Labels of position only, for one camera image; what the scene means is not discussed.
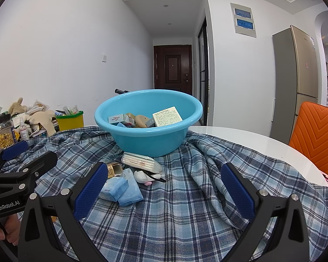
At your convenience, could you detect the black framed glass door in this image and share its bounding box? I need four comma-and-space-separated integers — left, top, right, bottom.
197, 16, 210, 126

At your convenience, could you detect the beige cloth bag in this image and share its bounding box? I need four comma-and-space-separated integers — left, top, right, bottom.
27, 111, 58, 137

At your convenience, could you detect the orange chair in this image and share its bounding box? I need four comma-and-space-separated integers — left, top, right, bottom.
288, 102, 328, 174

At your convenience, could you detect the person's left hand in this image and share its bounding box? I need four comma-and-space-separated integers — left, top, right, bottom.
0, 213, 20, 246

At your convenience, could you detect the white striped pad packet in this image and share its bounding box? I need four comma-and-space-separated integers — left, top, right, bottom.
121, 152, 163, 176

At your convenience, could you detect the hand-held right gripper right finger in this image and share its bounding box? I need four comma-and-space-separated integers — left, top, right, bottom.
221, 163, 311, 262

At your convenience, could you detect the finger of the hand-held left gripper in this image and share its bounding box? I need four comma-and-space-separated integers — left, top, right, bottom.
0, 141, 28, 174
0, 151, 58, 190

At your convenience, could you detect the small blue tissue pack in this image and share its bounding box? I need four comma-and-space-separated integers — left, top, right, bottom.
98, 177, 129, 202

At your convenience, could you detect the white plush toy keychain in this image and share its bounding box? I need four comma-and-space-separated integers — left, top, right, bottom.
133, 170, 167, 186

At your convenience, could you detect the glass jar black lid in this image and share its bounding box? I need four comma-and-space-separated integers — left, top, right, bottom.
0, 114, 17, 150

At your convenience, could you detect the blue plastic basin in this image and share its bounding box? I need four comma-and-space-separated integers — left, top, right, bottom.
94, 89, 203, 158

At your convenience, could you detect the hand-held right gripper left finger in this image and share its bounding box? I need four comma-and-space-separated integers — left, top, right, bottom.
18, 162, 109, 262

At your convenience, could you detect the gold refrigerator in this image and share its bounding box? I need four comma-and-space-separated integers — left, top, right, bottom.
269, 25, 319, 146

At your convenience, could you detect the blue plaid cloth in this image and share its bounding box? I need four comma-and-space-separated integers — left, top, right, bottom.
0, 126, 328, 262

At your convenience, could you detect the blue wet wipes pack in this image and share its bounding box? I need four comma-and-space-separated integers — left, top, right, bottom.
117, 169, 143, 207

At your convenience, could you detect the yellow bin green rim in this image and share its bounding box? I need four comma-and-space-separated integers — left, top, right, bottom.
55, 111, 84, 131

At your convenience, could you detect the grey wall panel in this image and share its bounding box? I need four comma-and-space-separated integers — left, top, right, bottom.
230, 3, 257, 37

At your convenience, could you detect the beige plush toy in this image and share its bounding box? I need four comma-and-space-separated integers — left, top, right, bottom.
8, 97, 28, 115

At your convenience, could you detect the white spray bottle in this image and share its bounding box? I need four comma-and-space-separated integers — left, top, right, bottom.
19, 115, 30, 140

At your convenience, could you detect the pile of small sachets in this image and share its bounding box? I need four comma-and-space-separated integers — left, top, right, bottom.
62, 105, 80, 115

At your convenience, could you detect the large cream printed box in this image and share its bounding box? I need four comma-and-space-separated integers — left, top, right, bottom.
152, 106, 183, 128

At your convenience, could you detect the brown entrance door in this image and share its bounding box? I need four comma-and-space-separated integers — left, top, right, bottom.
153, 44, 193, 97

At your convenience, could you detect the gold tin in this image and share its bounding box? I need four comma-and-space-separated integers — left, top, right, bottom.
106, 163, 123, 179

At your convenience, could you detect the white printed paper bag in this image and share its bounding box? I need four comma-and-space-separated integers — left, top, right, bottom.
27, 100, 56, 114

